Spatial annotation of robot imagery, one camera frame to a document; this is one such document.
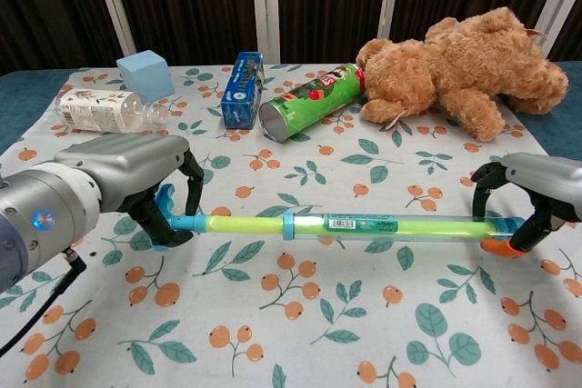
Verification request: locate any green and blue water pump toy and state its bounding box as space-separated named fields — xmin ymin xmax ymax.
xmin=152 ymin=183 xmax=528 ymax=253

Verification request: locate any clear plastic bottle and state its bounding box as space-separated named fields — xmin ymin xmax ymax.
xmin=55 ymin=87 xmax=168 ymax=135

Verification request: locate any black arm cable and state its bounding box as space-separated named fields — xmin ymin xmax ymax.
xmin=0 ymin=246 xmax=88 ymax=357

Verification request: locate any dark brown pleated curtain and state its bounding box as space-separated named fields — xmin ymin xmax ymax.
xmin=0 ymin=0 xmax=582 ymax=75

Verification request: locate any light blue foam cube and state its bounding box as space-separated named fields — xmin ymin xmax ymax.
xmin=115 ymin=52 xmax=176 ymax=101

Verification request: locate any floral print tablecloth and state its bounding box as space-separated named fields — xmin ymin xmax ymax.
xmin=0 ymin=63 xmax=582 ymax=388

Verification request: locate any blue cardboard box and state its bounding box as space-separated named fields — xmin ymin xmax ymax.
xmin=221 ymin=51 xmax=266 ymax=130

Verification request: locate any brown plush teddy bear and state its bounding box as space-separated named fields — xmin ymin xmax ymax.
xmin=355 ymin=6 xmax=570 ymax=143

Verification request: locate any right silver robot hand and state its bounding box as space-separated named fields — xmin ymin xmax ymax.
xmin=470 ymin=153 xmax=582 ymax=258

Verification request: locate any green chips can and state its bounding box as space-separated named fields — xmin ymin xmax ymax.
xmin=258 ymin=63 xmax=367 ymax=144

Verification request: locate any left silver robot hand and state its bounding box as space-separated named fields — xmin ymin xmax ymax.
xmin=54 ymin=133 xmax=206 ymax=247

